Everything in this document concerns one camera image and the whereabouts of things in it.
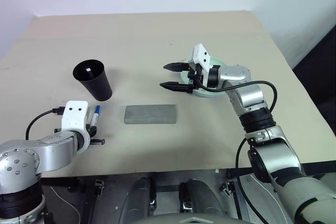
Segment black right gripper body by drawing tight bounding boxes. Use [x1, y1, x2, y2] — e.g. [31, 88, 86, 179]
[186, 62, 208, 95]

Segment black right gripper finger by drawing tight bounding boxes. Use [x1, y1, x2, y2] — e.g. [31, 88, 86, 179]
[163, 62, 191, 72]
[159, 81, 191, 93]

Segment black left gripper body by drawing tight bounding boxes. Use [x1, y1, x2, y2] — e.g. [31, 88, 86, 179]
[54, 123, 92, 141]

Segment light green plate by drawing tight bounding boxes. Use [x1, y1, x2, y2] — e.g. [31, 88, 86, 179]
[179, 55, 228, 98]

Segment white marker with blue cap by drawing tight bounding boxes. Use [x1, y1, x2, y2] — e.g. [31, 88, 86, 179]
[90, 105, 102, 130]

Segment grey rectangular sponge block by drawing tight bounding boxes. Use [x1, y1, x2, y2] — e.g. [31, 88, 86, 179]
[123, 104, 177, 125]

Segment light blue plate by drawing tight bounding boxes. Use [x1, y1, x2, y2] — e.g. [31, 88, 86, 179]
[180, 57, 228, 99]

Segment black tapered cup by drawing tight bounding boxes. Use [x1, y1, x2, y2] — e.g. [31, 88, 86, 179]
[72, 59, 113, 102]

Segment silver toggle clamp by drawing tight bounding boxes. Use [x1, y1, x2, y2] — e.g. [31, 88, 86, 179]
[220, 179, 236, 196]
[93, 179, 106, 197]

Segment dark grey rounded shape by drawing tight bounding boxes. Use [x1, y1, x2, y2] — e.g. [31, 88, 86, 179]
[128, 178, 158, 215]
[179, 178, 224, 217]

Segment grey robot torso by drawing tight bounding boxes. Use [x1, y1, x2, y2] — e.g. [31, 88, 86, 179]
[131, 208, 237, 224]

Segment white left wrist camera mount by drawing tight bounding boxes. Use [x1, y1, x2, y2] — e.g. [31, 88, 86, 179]
[61, 100, 92, 154]

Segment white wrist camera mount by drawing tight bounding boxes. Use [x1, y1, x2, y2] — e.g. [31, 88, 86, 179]
[61, 100, 92, 154]
[188, 43, 212, 78]

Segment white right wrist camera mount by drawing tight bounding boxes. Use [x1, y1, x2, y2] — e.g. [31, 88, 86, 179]
[188, 43, 212, 78]

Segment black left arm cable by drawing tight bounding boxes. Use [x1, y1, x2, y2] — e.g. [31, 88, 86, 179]
[25, 106, 65, 141]

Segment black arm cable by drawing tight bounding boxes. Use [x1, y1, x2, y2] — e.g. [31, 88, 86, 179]
[194, 80, 278, 224]
[25, 106, 65, 141]

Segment black table frame bar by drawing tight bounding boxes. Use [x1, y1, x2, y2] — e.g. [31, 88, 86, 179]
[39, 177, 80, 187]

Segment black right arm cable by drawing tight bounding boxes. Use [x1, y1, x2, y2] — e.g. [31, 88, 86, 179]
[194, 80, 278, 224]

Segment thin white floor cable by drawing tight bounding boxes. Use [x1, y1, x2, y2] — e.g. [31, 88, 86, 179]
[50, 186, 81, 219]

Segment grey metal frame rail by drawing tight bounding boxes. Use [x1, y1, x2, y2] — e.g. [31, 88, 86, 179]
[233, 179, 250, 224]

